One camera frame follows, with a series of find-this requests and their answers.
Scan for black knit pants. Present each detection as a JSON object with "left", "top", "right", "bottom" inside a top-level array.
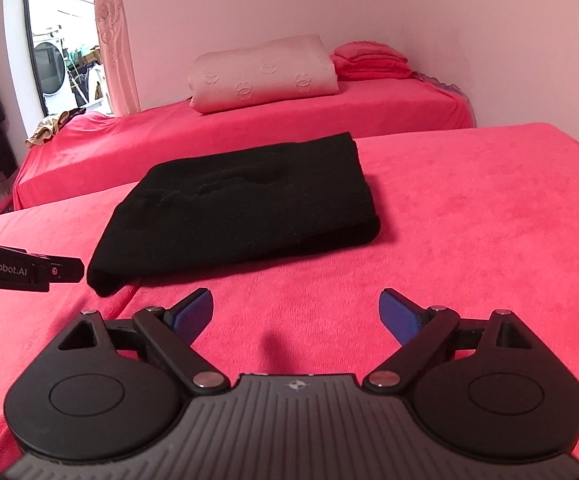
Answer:
[{"left": 86, "top": 133, "right": 381, "bottom": 297}]

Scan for beige crumpled cloth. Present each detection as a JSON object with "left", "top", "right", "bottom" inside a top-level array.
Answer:
[{"left": 26, "top": 108, "right": 86, "bottom": 148}]

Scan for pink lace curtain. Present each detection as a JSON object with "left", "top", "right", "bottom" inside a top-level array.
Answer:
[{"left": 94, "top": 0, "right": 140, "bottom": 116}]

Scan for pink fleece blanket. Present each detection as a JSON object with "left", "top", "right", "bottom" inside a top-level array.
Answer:
[{"left": 0, "top": 124, "right": 579, "bottom": 469}]

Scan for white washing machine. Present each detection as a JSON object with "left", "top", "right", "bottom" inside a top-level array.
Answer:
[{"left": 33, "top": 40, "right": 76, "bottom": 115}]

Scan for window with dark frame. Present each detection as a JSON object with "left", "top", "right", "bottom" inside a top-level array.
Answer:
[{"left": 24, "top": 0, "right": 111, "bottom": 115}]

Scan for red covered far bed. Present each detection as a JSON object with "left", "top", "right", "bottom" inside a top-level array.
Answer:
[{"left": 12, "top": 78, "right": 476, "bottom": 210}]

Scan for folded red blanket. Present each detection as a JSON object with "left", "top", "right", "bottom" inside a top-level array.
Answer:
[{"left": 331, "top": 41, "right": 413, "bottom": 81}]

